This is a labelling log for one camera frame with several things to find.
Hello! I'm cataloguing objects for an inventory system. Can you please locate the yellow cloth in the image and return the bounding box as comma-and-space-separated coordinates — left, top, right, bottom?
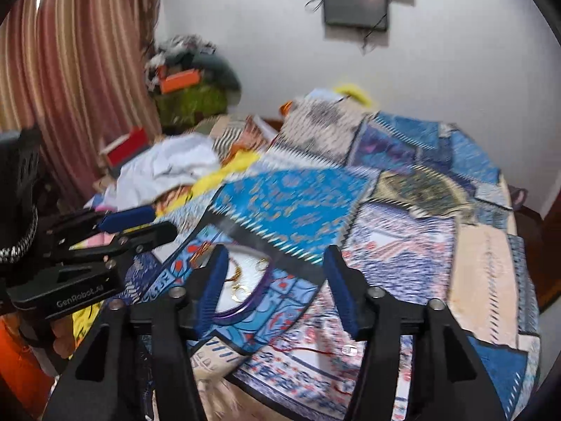
157, 150, 262, 216

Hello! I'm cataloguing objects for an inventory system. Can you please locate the red white box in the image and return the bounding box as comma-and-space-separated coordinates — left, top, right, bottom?
100, 127, 150, 167

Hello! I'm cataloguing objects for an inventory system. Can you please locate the white crumpled cloth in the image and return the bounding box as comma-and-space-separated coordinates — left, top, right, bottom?
103, 132, 221, 211

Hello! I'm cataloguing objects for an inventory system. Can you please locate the striped brown pillow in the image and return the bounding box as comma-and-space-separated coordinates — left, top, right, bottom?
209, 114, 282, 163

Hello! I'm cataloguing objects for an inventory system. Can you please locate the green patterned cloth pile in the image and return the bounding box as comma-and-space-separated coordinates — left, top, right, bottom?
153, 84, 227, 134

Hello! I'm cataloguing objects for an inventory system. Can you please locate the patchwork blue bedspread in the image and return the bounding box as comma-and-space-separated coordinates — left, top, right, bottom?
122, 94, 540, 420

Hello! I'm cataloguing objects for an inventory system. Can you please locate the orange box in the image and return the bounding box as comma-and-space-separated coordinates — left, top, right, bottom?
160, 69, 202, 94

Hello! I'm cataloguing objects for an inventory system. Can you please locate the purple heart-shaped tin box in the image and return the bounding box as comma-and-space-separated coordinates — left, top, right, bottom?
214, 243, 273, 326

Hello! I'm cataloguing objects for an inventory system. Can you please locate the small black wall monitor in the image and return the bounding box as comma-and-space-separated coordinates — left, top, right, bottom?
323, 0, 389, 32

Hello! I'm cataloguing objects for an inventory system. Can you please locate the gold hoop earring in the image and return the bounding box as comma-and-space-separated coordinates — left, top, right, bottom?
231, 282, 252, 303

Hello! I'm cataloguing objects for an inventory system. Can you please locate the red striped curtain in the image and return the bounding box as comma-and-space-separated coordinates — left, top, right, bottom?
1, 0, 162, 207

